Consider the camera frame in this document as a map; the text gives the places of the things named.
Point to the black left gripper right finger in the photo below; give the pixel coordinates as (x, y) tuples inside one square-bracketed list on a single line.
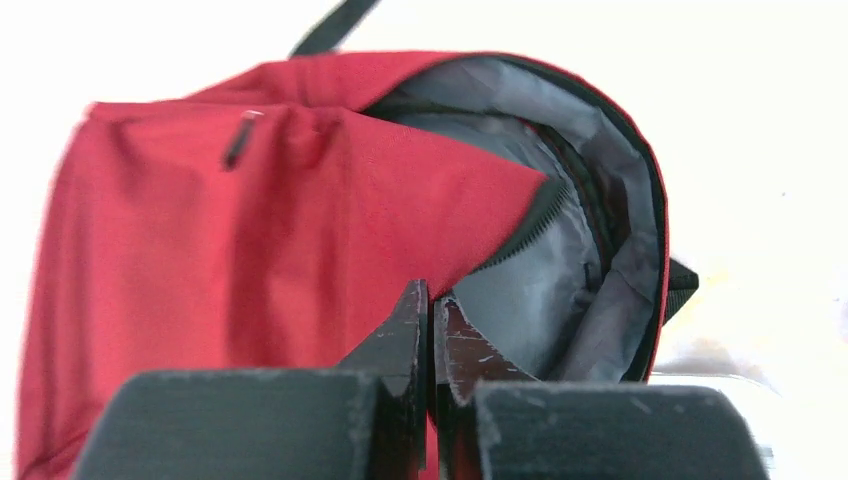
[(494, 421)]

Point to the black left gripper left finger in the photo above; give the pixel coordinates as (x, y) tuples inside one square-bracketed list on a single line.
[(363, 419)]

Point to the red student backpack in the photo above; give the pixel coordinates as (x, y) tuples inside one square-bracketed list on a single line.
[(272, 221)]

